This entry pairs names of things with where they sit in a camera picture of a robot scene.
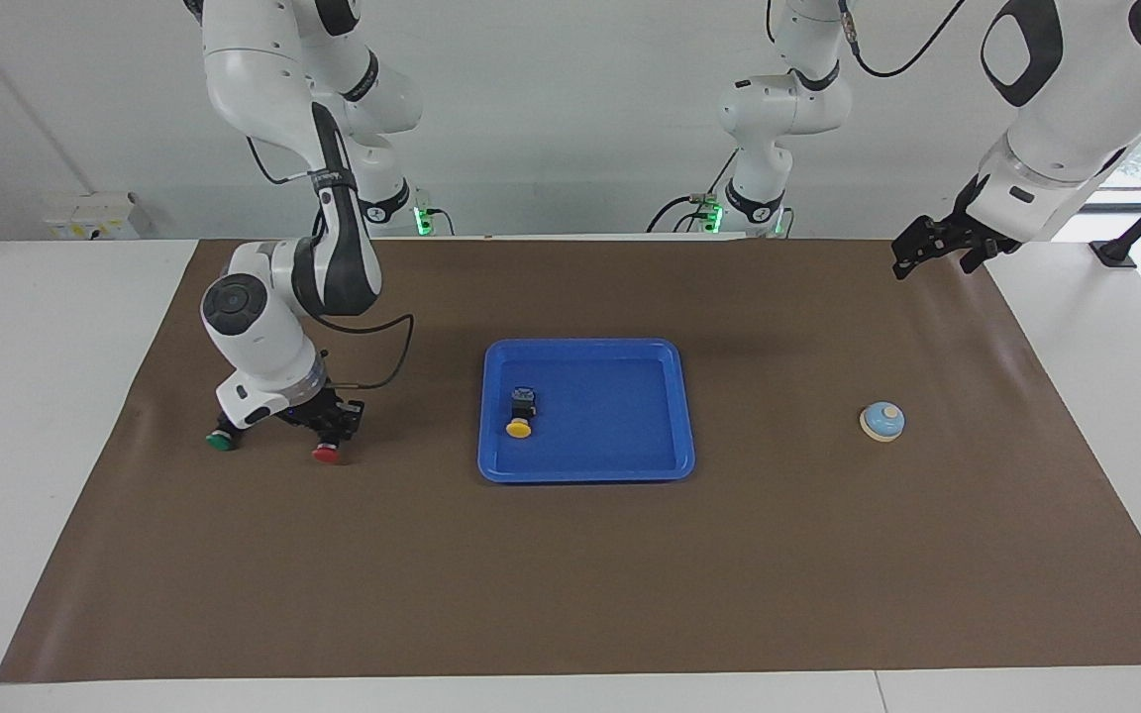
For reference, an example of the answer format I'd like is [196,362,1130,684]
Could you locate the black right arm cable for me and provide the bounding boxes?
[246,134,416,392]

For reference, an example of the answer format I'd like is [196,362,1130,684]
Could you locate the blue plastic tray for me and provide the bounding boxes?
[477,338,696,484]

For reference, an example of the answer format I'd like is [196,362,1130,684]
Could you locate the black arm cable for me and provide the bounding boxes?
[833,0,968,78]
[246,134,416,392]

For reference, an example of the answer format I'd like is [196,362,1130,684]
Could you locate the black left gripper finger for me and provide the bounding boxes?
[892,218,940,281]
[960,243,1017,275]

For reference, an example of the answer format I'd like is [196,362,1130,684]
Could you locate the yellow push button switch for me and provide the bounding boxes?
[505,386,540,440]

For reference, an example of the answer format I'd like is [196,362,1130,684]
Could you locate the white wall socket box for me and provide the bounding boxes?
[43,191,143,242]

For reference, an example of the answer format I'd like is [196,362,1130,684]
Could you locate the brown table mat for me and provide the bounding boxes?
[0,238,1141,684]

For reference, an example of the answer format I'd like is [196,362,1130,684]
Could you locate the light blue desk bell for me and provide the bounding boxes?
[859,401,906,443]

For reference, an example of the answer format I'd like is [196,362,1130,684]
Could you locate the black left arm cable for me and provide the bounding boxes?
[833,0,968,78]

